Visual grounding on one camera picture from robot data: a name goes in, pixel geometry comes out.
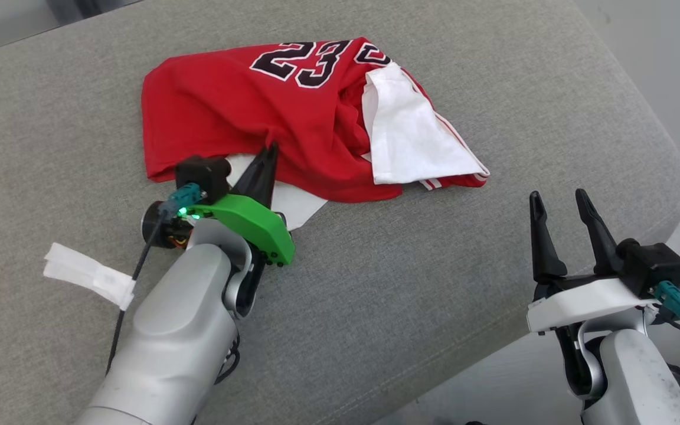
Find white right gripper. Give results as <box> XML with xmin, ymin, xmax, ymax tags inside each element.
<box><xmin>525</xmin><ymin>188</ymin><xmax>660</xmax><ymax>335</ymax></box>

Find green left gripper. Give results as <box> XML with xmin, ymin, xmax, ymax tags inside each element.
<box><xmin>185</xmin><ymin>141</ymin><xmax>296</xmax><ymax>267</ymax></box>

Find red basketball jersey white sleeves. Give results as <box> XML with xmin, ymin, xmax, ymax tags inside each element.
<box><xmin>141</xmin><ymin>37</ymin><xmax>490</xmax><ymax>232</ymax></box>

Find teal left camera connector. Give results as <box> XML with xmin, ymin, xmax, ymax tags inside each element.
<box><xmin>165</xmin><ymin>183</ymin><xmax>206</xmax><ymax>218</ymax></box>

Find teal camera connector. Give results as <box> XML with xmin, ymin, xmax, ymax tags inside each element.
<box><xmin>652</xmin><ymin>280</ymin><xmax>680</xmax><ymax>332</ymax></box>
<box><xmin>165</xmin><ymin>183</ymin><xmax>206</xmax><ymax>218</ymax></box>

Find teal right camera connector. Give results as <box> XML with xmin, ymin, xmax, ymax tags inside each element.
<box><xmin>652</xmin><ymin>280</ymin><xmax>680</xmax><ymax>332</ymax></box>

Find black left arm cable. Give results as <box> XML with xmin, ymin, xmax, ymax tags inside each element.
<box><xmin>106</xmin><ymin>210</ymin><xmax>169</xmax><ymax>377</ymax></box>

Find white tape cable tag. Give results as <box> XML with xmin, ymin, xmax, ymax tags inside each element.
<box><xmin>43</xmin><ymin>242</ymin><xmax>136</xmax><ymax>312</ymax></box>

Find grey partition post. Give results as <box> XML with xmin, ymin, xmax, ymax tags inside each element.
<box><xmin>45</xmin><ymin>0</ymin><xmax>143</xmax><ymax>24</ymax></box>

